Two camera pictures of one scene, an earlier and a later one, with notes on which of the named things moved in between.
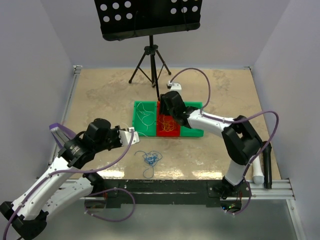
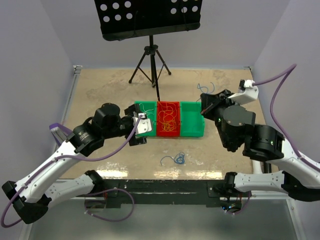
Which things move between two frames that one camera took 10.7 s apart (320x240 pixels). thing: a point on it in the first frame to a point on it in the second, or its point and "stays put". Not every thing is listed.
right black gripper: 163,106 to 210,101
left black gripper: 115,130 to 132,110
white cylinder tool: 257,174 stays put
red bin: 167,125 stays put
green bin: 144,118 stays put
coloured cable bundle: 151,158 to 179,158
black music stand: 119,19 stays put
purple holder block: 61,133 stays put
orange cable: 168,125 stays put
